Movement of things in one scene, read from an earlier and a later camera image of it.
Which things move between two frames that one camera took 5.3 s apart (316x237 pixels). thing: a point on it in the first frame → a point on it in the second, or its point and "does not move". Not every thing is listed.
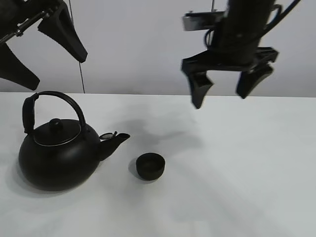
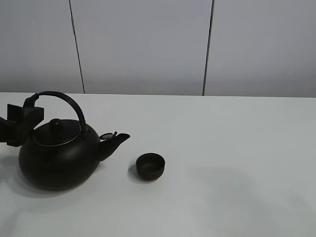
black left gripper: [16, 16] → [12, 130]
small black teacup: [150, 166] does not move
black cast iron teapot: [63, 154] does not move
